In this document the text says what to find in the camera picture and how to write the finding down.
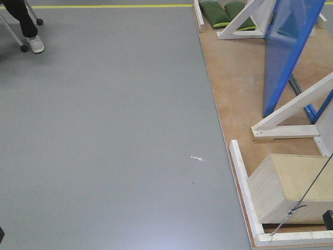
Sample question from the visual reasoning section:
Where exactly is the right green sandbag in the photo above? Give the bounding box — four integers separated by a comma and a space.
224, 2, 257, 31

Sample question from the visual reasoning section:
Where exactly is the black block at right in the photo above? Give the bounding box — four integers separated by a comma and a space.
322, 210, 333, 230

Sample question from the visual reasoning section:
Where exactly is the left green sandbag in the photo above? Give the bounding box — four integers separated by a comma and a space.
199, 1, 231, 29

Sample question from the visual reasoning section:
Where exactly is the white near edge rail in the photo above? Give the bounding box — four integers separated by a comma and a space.
229, 140, 332, 249

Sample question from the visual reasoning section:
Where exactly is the grey rolling chair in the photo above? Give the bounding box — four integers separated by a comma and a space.
1, 1, 44, 52

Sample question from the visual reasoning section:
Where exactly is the blue door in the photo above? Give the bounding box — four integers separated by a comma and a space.
262, 1, 325, 118

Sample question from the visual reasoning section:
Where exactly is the person's black trouser leg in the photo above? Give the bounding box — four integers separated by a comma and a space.
3, 0, 38, 38

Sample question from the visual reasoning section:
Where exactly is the white sneaker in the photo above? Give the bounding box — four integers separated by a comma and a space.
26, 35, 45, 54

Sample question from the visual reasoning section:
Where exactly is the white triangular brace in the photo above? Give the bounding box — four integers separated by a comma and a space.
216, 0, 276, 40
251, 73, 332, 156

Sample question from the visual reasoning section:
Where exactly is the dark blue rope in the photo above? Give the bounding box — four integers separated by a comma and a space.
269, 152, 333, 243

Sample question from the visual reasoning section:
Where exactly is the white far triangular brace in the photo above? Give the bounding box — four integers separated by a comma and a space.
216, 0, 276, 40

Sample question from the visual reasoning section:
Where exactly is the white near triangular brace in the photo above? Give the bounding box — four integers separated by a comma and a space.
251, 73, 332, 156

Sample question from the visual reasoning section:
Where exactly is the green sandbag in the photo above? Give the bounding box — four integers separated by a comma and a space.
199, 1, 231, 29
224, 2, 257, 31

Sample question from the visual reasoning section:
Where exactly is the white edge rail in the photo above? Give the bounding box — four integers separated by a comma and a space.
229, 140, 332, 249
193, 0, 204, 33

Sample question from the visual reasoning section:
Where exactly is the blue metal door frame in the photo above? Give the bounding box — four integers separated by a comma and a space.
289, 73, 332, 124

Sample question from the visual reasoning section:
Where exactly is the wooden platform base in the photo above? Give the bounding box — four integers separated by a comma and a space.
199, 5, 332, 249

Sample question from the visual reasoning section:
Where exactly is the plywood box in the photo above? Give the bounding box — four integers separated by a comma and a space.
248, 154, 332, 224

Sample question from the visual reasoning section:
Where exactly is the white far edge rail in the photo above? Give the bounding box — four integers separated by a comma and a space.
193, 0, 204, 33

